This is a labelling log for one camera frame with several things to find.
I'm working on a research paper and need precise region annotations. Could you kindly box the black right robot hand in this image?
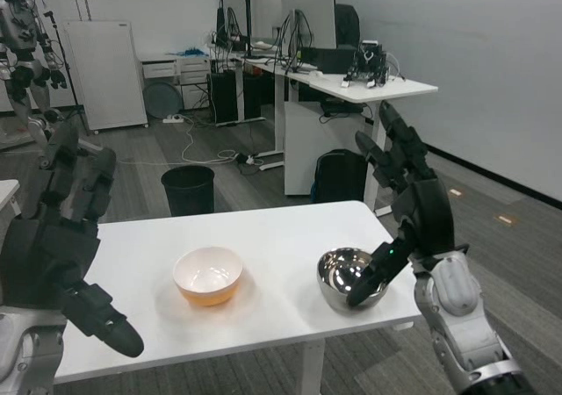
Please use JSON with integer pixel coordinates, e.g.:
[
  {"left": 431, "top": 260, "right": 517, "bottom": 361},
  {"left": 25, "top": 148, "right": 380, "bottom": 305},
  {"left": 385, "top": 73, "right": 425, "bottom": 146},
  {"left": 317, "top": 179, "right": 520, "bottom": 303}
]
[{"left": 346, "top": 100, "right": 458, "bottom": 308}]

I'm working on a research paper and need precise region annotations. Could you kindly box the shiny metal bowl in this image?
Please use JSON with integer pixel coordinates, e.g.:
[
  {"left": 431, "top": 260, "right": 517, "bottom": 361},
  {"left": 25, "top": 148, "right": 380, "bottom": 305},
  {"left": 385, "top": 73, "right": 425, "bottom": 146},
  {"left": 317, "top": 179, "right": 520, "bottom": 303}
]
[{"left": 315, "top": 247, "right": 393, "bottom": 313}]

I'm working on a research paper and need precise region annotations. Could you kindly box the white drawer cabinet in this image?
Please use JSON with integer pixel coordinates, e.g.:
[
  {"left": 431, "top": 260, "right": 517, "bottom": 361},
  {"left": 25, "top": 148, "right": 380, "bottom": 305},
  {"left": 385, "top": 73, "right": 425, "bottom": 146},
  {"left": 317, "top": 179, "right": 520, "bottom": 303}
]
[{"left": 139, "top": 54, "right": 212, "bottom": 111}]

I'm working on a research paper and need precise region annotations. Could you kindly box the white rolling board cabinet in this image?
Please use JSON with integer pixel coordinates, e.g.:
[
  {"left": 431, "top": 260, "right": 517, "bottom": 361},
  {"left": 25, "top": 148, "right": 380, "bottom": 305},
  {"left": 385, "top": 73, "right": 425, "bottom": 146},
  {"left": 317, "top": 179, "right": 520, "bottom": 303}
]
[{"left": 61, "top": 20, "right": 149, "bottom": 133}]

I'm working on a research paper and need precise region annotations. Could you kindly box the black computer tower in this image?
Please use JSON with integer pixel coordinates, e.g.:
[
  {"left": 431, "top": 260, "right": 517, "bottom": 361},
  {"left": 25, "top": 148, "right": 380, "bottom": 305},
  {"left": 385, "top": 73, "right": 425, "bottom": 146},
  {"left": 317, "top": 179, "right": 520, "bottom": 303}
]
[{"left": 206, "top": 73, "right": 240, "bottom": 126}]

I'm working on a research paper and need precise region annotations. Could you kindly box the black box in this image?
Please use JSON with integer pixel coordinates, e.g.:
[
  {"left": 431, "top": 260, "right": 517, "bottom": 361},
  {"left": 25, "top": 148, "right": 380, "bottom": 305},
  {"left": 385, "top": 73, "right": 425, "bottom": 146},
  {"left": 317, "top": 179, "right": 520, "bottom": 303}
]
[{"left": 300, "top": 47, "right": 359, "bottom": 75}]

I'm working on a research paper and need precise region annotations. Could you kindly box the black waste bin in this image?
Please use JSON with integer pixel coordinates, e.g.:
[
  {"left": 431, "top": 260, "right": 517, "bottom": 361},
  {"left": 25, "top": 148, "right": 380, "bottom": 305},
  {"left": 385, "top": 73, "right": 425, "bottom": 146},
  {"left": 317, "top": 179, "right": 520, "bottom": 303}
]
[{"left": 160, "top": 165, "right": 216, "bottom": 217}]

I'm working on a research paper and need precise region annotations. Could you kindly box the white-backed computer monitor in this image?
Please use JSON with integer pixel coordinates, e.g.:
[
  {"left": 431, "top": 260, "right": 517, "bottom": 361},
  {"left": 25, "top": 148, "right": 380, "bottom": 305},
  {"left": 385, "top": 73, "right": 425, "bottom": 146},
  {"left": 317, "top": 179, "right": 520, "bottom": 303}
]
[
  {"left": 280, "top": 0, "right": 338, "bottom": 51},
  {"left": 220, "top": 0, "right": 283, "bottom": 41}
]

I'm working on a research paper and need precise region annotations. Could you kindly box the small white side table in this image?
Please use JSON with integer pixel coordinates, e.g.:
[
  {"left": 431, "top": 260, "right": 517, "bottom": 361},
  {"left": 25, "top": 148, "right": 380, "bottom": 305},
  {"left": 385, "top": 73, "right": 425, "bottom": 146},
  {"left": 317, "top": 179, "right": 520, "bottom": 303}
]
[{"left": 0, "top": 179, "right": 23, "bottom": 221}]

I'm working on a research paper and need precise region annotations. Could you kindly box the white floor cable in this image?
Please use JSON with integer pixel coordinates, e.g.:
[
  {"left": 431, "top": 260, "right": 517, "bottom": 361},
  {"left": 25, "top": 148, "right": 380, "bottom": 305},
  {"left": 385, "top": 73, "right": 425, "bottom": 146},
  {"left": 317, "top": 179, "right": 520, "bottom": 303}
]
[{"left": 117, "top": 116, "right": 239, "bottom": 166}]

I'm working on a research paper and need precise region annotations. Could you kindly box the small black robot device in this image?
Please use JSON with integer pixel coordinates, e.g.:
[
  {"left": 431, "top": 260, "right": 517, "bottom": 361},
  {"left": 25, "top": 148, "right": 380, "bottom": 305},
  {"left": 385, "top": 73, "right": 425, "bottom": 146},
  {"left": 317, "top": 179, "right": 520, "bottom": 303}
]
[{"left": 341, "top": 39, "right": 393, "bottom": 90}]

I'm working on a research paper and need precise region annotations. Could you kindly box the orange bowl white inside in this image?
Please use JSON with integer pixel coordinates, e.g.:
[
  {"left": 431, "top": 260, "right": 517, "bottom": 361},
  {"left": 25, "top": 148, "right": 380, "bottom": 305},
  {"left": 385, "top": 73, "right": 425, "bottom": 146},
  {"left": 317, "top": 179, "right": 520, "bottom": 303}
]
[{"left": 172, "top": 245, "right": 245, "bottom": 308}]

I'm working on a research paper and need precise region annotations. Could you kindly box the black tripod stand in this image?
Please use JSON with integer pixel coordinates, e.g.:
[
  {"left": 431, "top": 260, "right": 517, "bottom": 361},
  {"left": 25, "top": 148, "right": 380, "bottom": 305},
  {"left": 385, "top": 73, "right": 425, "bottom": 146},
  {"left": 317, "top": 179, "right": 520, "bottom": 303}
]
[{"left": 42, "top": 11, "right": 90, "bottom": 135}]

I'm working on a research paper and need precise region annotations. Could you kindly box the round grey tray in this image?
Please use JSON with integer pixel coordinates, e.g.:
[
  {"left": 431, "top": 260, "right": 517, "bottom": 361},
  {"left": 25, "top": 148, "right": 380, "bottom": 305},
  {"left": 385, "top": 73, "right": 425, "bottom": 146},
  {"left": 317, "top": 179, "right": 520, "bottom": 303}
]
[{"left": 143, "top": 82, "right": 182, "bottom": 118}]

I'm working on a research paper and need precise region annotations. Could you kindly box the silver humanoid robot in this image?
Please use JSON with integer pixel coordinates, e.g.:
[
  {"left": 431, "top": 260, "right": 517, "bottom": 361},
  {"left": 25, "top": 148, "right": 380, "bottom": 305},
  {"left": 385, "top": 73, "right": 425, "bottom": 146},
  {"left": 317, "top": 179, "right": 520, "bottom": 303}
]
[{"left": 0, "top": 0, "right": 104, "bottom": 170}]

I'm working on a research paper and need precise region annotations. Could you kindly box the black office chair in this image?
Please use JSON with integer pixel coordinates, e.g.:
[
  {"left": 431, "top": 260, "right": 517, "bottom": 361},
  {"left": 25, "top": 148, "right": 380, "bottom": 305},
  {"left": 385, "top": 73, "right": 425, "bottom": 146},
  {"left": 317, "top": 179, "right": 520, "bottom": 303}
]
[{"left": 335, "top": 4, "right": 362, "bottom": 50}]

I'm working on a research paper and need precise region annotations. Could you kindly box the long white standing desk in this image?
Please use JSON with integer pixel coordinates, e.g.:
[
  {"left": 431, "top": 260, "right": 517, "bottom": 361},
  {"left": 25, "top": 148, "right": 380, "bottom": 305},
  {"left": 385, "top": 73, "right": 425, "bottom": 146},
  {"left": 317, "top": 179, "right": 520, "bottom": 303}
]
[{"left": 208, "top": 47, "right": 439, "bottom": 216}]

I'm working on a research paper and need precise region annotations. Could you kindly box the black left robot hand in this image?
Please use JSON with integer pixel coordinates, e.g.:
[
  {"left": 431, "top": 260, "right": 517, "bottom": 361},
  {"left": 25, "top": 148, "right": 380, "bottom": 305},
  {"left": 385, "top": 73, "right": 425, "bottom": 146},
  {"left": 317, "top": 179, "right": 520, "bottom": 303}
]
[{"left": 0, "top": 121, "right": 145, "bottom": 359}]

